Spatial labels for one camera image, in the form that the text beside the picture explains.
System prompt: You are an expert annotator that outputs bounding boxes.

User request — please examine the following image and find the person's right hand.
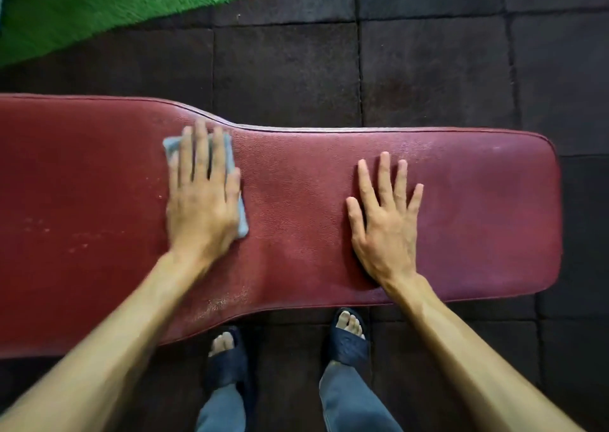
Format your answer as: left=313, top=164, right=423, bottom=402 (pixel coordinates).
left=345, top=151, right=424, bottom=291

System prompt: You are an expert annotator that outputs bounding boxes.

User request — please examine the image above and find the person's left hand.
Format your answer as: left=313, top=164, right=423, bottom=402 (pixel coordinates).
left=165, top=120, right=242, bottom=268

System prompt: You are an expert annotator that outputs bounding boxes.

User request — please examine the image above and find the light blue cleaning cloth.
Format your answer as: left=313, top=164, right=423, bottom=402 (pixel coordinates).
left=162, top=132, right=250, bottom=240

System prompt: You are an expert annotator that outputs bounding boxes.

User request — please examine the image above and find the person's right forearm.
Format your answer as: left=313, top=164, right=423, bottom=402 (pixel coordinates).
left=381, top=273, right=587, bottom=432

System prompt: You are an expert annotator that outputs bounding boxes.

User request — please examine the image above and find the person's left forearm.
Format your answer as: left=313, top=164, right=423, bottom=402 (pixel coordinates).
left=0, top=251, right=212, bottom=432

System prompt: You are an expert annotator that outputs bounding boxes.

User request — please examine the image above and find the red padded bench seat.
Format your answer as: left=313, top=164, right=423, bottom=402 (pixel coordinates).
left=0, top=93, right=564, bottom=360

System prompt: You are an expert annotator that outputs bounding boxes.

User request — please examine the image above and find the person's right foot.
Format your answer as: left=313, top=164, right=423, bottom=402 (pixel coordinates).
left=336, top=311, right=366, bottom=341

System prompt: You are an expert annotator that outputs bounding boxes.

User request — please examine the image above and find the person's foot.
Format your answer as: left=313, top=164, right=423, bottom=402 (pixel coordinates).
left=336, top=311, right=366, bottom=341
left=208, top=332, right=237, bottom=357

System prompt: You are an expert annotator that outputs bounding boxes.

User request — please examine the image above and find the person's right black sandal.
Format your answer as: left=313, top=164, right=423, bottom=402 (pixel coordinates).
left=325, top=306, right=373, bottom=370

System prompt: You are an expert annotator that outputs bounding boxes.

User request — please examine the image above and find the person's black sandal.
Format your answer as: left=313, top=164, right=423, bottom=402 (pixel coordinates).
left=205, top=325, right=257, bottom=401
left=325, top=306, right=373, bottom=370

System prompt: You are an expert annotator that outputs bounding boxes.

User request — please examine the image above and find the person's left foot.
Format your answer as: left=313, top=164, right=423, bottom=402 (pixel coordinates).
left=208, top=332, right=237, bottom=357

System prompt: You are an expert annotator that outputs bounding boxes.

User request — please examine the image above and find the person's left black sandal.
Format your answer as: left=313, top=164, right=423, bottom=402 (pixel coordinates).
left=205, top=325, right=257, bottom=401

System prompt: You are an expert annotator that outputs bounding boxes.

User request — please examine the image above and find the person's right trouser leg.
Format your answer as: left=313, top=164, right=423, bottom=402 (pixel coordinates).
left=319, top=360, right=404, bottom=432

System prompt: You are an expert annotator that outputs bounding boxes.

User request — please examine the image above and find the person's trouser leg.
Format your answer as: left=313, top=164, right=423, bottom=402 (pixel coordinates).
left=319, top=360, right=404, bottom=432
left=195, top=383, right=248, bottom=432

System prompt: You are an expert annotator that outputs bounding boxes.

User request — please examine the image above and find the green artificial turf mat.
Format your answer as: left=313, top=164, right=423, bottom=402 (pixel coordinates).
left=0, top=0, right=609, bottom=69

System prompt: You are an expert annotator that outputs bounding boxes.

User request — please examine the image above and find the person's left trouser leg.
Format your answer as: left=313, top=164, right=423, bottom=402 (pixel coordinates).
left=195, top=383, right=248, bottom=432

